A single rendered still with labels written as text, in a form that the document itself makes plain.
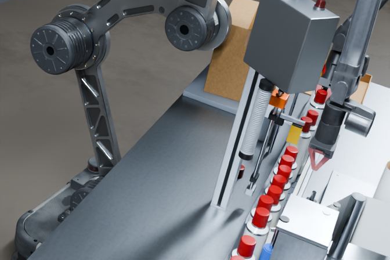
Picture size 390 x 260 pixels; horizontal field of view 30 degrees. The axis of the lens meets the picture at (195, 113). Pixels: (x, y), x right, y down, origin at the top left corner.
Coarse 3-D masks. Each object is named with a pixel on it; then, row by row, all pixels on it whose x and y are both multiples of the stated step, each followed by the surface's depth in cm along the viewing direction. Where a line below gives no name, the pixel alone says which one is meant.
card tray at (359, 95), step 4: (364, 76) 298; (368, 76) 297; (372, 76) 297; (360, 80) 299; (364, 80) 299; (368, 80) 298; (360, 84) 296; (364, 84) 297; (368, 84) 298; (360, 88) 292; (364, 88) 293; (304, 92) 277; (308, 92) 278; (356, 92) 288; (360, 92) 289; (364, 92) 290; (352, 96) 284; (356, 96) 285; (360, 96) 285; (364, 96) 277; (356, 100) 281; (360, 100) 282
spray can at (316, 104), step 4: (316, 92) 221; (320, 92) 220; (324, 92) 220; (316, 96) 221; (320, 96) 220; (324, 96) 220; (312, 100) 223; (316, 100) 221; (320, 100) 220; (324, 100) 221; (312, 104) 221; (316, 104) 221; (320, 104) 221; (324, 104) 222; (308, 108) 223; (312, 108) 221; (316, 108) 220; (320, 108) 220; (320, 112) 221; (320, 116) 222; (316, 124) 223
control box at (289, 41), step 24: (264, 0) 168; (288, 0) 164; (264, 24) 169; (288, 24) 162; (312, 24) 158; (336, 24) 162; (264, 48) 170; (288, 48) 163; (312, 48) 162; (264, 72) 171; (288, 72) 164; (312, 72) 166
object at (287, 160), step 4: (284, 156) 182; (288, 156) 182; (280, 160) 182; (284, 160) 180; (288, 160) 180; (292, 160) 181; (280, 164) 182; (284, 164) 181; (288, 164) 180; (292, 164) 181; (276, 168) 183; (272, 172) 184; (276, 172) 182; (272, 176) 183; (292, 176) 183; (288, 180) 182
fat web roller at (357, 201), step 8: (352, 200) 176; (360, 200) 175; (352, 208) 176; (360, 208) 176; (344, 216) 178; (352, 216) 177; (344, 224) 179; (352, 224) 178; (336, 232) 182; (344, 232) 179; (352, 232) 180; (336, 240) 182; (344, 240) 180; (336, 248) 182; (344, 248) 182; (328, 256) 184; (336, 256) 183; (344, 256) 185
